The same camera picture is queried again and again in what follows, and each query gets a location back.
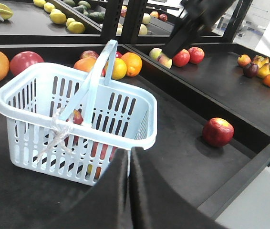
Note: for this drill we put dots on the orange in right cluster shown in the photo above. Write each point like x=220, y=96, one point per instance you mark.
x=85, y=64

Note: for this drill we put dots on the big red apple by oranges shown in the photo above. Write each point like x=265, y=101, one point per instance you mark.
x=23, y=60

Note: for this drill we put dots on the black upright post right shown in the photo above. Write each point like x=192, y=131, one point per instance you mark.
x=133, y=21

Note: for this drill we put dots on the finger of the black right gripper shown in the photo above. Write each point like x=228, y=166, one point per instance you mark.
x=179, y=38

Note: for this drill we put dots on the yellow apple in right cluster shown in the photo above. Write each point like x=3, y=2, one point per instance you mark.
x=119, y=69

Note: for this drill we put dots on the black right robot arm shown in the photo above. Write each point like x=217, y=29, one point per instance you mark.
x=200, y=16

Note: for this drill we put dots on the front lemon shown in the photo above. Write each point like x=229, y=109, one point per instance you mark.
x=76, y=27

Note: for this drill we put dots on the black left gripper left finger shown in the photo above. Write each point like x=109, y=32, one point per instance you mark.
x=103, y=205

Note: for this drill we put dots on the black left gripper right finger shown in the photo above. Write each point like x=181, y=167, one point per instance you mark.
x=154, y=204

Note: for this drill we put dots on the rightmost orange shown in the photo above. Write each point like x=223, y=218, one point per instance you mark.
x=133, y=63

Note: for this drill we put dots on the black wooden fruit display table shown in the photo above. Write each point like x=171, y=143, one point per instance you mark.
x=208, y=177

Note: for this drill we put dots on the light blue plastic basket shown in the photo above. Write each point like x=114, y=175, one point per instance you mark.
x=68, y=123

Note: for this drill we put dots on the large lemon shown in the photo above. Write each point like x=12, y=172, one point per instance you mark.
x=58, y=17

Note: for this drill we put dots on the red bell pepper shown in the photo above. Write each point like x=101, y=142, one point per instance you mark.
x=118, y=54

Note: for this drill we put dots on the starfruit right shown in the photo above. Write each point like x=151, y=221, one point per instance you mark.
x=5, y=12

